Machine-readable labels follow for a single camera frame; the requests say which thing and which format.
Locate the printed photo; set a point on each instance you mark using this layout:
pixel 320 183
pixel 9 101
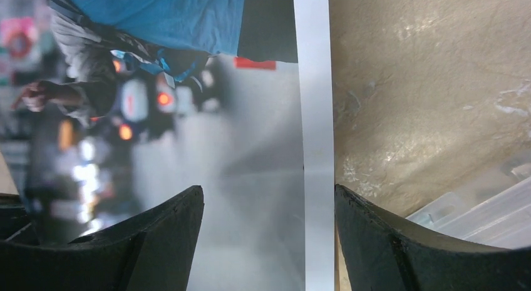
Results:
pixel 124 104

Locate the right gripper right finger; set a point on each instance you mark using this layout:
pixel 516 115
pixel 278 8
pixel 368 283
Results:
pixel 384 251

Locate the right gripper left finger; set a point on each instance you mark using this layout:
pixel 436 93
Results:
pixel 150 251

